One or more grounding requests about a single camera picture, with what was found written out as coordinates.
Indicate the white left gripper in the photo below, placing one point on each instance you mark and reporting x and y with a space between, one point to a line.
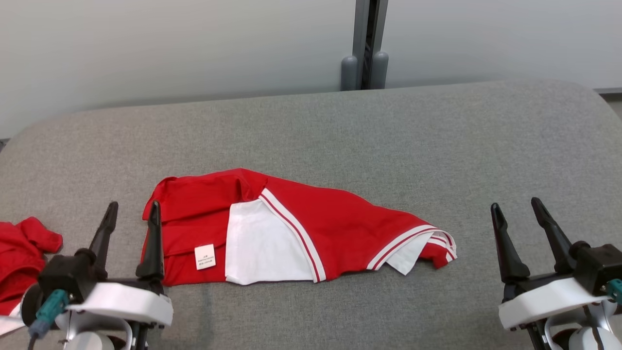
126 301

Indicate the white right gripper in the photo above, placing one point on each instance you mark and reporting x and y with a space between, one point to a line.
549 301

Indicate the red white-sleeved T-shirt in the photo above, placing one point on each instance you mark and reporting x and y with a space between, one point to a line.
204 214

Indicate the red white-trimmed shorts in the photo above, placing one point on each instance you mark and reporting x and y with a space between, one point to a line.
17 257

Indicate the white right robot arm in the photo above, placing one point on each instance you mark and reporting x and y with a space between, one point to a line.
588 340

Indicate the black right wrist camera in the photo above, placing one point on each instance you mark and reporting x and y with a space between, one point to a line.
600 265

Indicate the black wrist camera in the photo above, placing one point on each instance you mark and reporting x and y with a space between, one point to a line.
63 274
600 265

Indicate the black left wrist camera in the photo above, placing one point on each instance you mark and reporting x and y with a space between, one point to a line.
63 274

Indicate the grey metal partition post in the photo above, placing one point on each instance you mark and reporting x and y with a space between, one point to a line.
362 43

